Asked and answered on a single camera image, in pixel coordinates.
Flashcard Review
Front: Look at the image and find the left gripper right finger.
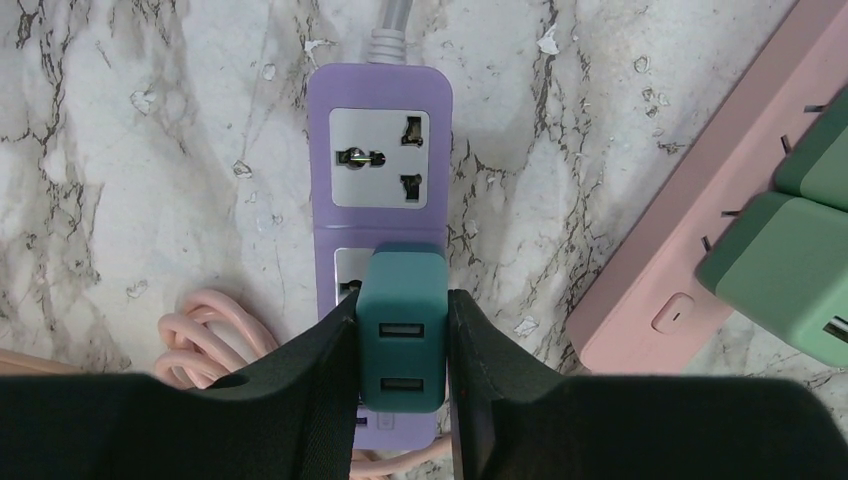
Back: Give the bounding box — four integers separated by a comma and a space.
448, 290, 847, 479

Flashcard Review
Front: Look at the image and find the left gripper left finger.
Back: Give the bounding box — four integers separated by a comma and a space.
1, 297, 359, 479

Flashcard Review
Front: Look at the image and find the teal plug adapter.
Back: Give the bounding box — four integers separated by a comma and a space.
355, 243, 448, 414

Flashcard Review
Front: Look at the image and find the green plug adapter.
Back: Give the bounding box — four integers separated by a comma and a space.
695, 191, 847, 368
774, 87, 847, 212

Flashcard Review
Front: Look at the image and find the pink power strip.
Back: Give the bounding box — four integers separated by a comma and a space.
565, 0, 847, 374

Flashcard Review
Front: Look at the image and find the orange file organizer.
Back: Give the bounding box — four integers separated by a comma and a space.
0, 349, 83, 376

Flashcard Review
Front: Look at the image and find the purple power strip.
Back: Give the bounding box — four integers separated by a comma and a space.
307, 63, 453, 450

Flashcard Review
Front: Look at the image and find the coiled pink cable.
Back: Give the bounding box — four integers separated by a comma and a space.
153, 288, 455, 480

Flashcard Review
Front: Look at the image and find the grey cable of purple strip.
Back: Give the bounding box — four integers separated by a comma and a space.
367, 0, 413, 66

